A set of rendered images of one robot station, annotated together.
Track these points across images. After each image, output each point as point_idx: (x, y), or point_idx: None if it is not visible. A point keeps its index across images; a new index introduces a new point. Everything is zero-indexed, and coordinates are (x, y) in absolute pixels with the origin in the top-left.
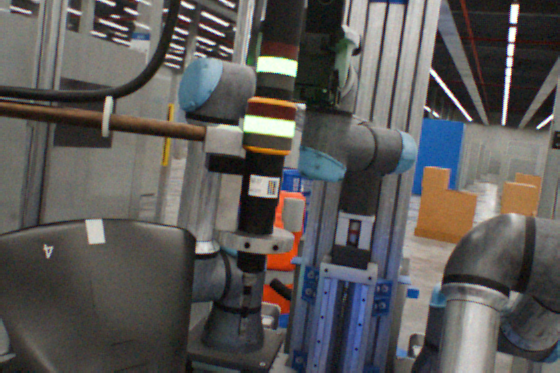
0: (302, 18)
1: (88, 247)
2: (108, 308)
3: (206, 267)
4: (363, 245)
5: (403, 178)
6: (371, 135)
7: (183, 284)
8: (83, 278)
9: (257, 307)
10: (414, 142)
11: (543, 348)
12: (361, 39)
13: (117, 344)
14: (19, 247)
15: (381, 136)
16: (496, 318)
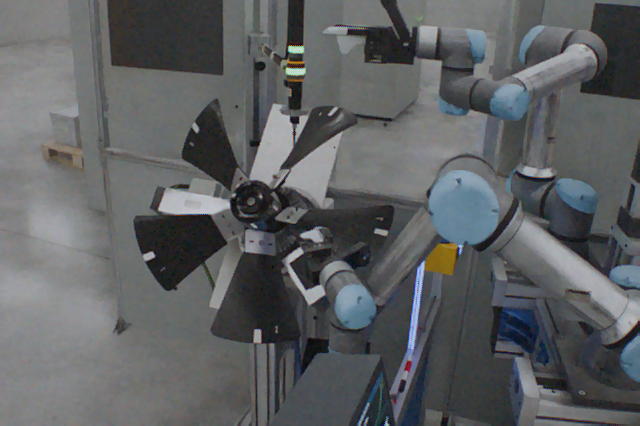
0: (295, 30)
1: (326, 116)
2: (310, 135)
3: (526, 185)
4: (631, 212)
5: None
6: (471, 85)
7: (330, 135)
8: (316, 125)
9: (566, 237)
10: (509, 95)
11: (599, 341)
12: (355, 29)
13: (302, 145)
14: (317, 111)
15: (479, 86)
16: (425, 217)
